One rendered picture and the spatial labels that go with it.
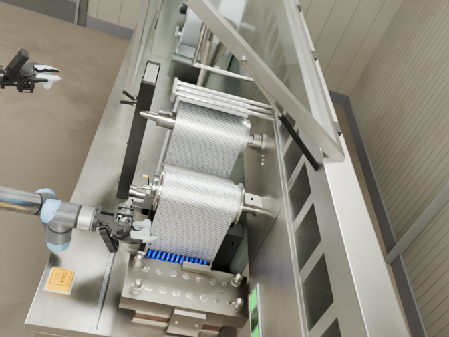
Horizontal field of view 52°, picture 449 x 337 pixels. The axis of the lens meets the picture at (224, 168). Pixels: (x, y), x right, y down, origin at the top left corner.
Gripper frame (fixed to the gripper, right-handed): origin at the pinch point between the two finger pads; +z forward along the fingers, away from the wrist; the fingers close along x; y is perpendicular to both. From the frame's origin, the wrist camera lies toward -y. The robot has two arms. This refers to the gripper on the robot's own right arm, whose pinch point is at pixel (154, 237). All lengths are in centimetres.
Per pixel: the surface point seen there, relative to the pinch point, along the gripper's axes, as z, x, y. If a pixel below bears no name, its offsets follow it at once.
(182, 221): 6.7, -0.2, 10.0
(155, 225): -1.0, -0.2, 5.6
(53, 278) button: -27.9, -10.9, -16.5
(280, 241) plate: 30.1, -19.0, 30.3
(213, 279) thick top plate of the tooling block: 21.8, -7.5, -5.9
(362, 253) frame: 34, -43, 57
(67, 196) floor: -49, 113, -109
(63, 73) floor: -89, 255, -109
